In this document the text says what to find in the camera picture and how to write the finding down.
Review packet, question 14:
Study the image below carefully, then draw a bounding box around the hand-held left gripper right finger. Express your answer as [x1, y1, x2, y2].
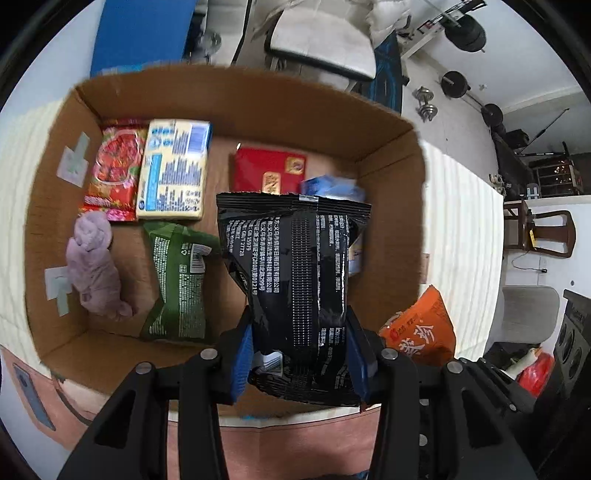
[344, 307, 539, 480]

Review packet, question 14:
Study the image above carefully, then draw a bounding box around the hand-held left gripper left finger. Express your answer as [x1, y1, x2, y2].
[55, 318, 254, 480]

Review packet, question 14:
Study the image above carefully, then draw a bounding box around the orange snack packet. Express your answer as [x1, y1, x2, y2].
[379, 285, 457, 370]

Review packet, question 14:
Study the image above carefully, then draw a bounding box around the black snack packet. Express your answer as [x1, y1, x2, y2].
[216, 191, 372, 408]

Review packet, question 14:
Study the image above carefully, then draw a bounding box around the green snack packet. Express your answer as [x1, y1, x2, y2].
[139, 220, 222, 343]

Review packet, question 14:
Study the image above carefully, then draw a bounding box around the purple cloth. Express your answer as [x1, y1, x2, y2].
[65, 211, 134, 322]

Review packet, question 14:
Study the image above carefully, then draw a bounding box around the light blue tissue pack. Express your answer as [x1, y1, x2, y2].
[299, 174, 368, 278]

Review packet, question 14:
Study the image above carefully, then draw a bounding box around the cardboard box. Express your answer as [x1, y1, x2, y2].
[25, 65, 432, 416]

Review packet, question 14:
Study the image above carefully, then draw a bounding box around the red strawberry snack packet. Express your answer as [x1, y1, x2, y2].
[79, 119, 149, 223]

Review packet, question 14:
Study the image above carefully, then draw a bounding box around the white bottle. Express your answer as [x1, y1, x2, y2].
[501, 347, 542, 376]

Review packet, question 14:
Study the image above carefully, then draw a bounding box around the red plastic bag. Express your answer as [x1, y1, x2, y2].
[517, 353, 556, 398]

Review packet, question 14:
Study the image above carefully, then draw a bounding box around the grey chair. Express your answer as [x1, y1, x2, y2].
[485, 285, 561, 365]

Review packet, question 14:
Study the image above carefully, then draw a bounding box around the blue smartphone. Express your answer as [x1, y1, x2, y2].
[13, 363, 56, 431]

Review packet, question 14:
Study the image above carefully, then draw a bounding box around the black speaker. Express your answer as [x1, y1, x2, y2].
[551, 290, 591, 403]

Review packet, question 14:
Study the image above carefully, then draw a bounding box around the dark wooden chair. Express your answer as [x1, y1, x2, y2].
[501, 198, 577, 260]

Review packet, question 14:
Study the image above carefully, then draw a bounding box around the wooden display shelf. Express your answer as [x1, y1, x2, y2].
[534, 157, 585, 199]

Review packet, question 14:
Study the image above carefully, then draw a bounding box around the black and blue weight bench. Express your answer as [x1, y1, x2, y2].
[372, 30, 410, 114]

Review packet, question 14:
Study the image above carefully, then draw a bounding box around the small black plate barbell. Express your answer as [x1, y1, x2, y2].
[441, 71, 504, 128]

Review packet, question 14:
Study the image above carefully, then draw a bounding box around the chrome chair base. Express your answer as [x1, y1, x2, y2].
[196, 32, 222, 62]

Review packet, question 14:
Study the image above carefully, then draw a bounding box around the white padded chair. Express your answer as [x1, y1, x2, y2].
[264, 9, 377, 83]

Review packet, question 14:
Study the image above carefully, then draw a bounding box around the white quilted folding chair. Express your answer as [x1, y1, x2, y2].
[205, 0, 254, 63]

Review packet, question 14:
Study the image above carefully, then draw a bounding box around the blue board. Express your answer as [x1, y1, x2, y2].
[90, 0, 195, 77]

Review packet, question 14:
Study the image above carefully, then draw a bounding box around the barbell with black plates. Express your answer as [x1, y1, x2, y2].
[416, 0, 489, 52]

